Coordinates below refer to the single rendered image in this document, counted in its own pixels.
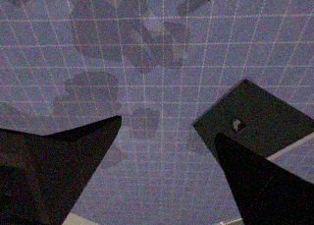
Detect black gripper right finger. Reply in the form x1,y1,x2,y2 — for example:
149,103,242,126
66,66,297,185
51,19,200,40
214,133,314,225

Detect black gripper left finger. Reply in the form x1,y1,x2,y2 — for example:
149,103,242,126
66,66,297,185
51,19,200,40
0,115,122,225

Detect dark grey sloped panel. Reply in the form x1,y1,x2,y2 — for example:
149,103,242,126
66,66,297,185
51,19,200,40
192,79,314,169

